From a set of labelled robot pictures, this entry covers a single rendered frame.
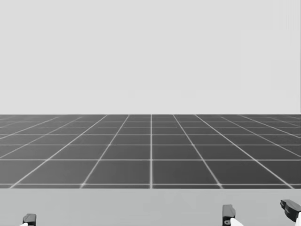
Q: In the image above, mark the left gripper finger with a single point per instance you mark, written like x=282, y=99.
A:
x=30, y=219

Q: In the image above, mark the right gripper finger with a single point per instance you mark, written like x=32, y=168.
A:
x=290, y=208
x=228, y=212

